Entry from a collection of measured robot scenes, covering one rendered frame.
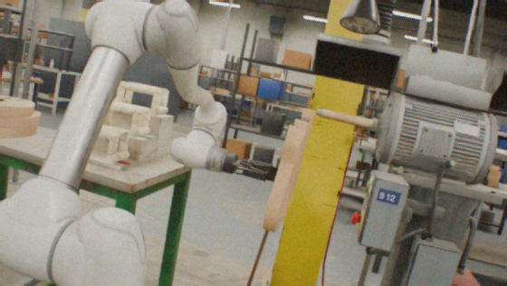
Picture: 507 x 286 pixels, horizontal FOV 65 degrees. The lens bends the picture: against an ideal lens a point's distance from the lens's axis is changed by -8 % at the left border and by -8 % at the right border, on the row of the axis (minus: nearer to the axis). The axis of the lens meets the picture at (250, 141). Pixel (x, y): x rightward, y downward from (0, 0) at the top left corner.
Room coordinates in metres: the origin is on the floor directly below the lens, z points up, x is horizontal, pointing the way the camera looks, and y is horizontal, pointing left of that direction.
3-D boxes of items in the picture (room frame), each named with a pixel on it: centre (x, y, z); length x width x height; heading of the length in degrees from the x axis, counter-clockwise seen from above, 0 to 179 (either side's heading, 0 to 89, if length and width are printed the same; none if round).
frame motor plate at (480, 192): (1.43, -0.69, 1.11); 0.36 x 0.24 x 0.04; 78
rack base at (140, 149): (1.65, 0.51, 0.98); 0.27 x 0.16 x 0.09; 82
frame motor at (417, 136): (1.44, -0.62, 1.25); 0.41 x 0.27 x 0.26; 78
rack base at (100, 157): (1.50, 0.54, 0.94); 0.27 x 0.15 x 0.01; 82
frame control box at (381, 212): (1.22, -0.49, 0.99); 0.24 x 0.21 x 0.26; 78
